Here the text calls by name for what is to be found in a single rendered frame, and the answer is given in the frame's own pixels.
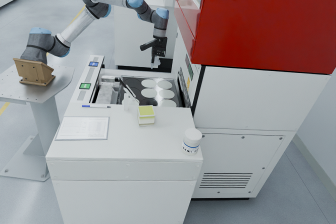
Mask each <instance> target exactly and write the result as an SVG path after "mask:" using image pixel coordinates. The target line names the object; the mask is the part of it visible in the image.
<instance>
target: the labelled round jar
mask: <svg viewBox="0 0 336 224"><path fill-rule="evenodd" d="M201 139H202V133H201V132H200V131H199V130H198V129H195V128H188V129H187V130H186V131H185V134H184V138H183V142H182V147H181V149H182V151H183V152H184V153H185V154H186V155H189V156H193V155H195V154H196V153H197V152H198V149H199V146H200V142H201Z"/></svg>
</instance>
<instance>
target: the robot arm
mask: <svg viewBox="0 0 336 224"><path fill-rule="evenodd" d="M82 1H83V2H84V3H85V4H86V5H85V10H84V11H83V12H82V13H81V14H80V15H79V16H78V17H77V18H76V19H75V20H74V21H73V22H72V23H71V24H70V25H69V26H68V27H67V28H66V29H65V30H64V31H63V32H62V33H57V34H56V35H55V36H52V35H51V34H52V32H51V31H50V30H48V29H45V28H41V27H33V28H31V30H30V33H29V37H28V41H27V45H26V49H25V51H24V52H23V53H22V55H21V56H20V59H24V60H31V61H38V62H43V63H44V64H46V65H48V61H47V53H49V54H52V55H54V56H55V57H59V58H63V57H66V56H67V55H68V54H69V53H70V50H71V42H72V41H74V40H75V39H76V38H77V37H78V36H79V35H80V34H81V33H82V32H83V31H84V30H85V29H86V28H87V27H88V26H89V25H90V24H91V23H92V22H93V21H94V20H99V19H100V18H106V17H107V16H108V15H109V14H110V12H111V8H112V6H111V5H114V6H119V7H124V8H128V9H133V10H135V11H136V12H137V17H138V18H139V19H140V20H142V21H146V22H149V23H153V24H154V29H153V38H155V39H154V40H151V41H149V42H147V43H145V44H142V45H140V50H141V51H145V50H146V49H148V48H150V47H152V48H151V61H150V67H151V69H153V66H158V65H160V64H161V62H160V60H159V59H158V56H159V57H165V54H166V46H167V40H168V38H167V37H166V31H167V25H168V19H169V10H168V9H166V8H161V7H158V8H157V9H156V10H154V9H151V8H150V7H149V5H148V4H147V3H146V2H145V0H82ZM164 52H165V54H164Z"/></svg>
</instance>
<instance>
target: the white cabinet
mask: <svg viewBox="0 0 336 224"><path fill-rule="evenodd" d="M196 183H197V180H52V184H53V188H54V191H55V194H56V198H57V201H58V205H59V208H60V212H61V215H62V219H63V222H64V224H183V222H184V219H185V216H186V213H187V210H188V207H189V204H190V201H191V198H192V195H193V192H194V189H195V186H196Z"/></svg>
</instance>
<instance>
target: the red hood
mask: <svg viewBox="0 0 336 224"><path fill-rule="evenodd" d="M173 13H174V16H175V19H176V22H177V24H178V27H179V30H180V33H181V36H182V39H183V42H184V45H185V47H186V50H187V53H188V56H189V59H190V62H191V64H198V65H213V66H226V67H240V68H253V69H266V70H279V71H293V72H306V73H319V74H332V73H333V71H334V70H335V68H336V0H175V5H174V12H173Z"/></svg>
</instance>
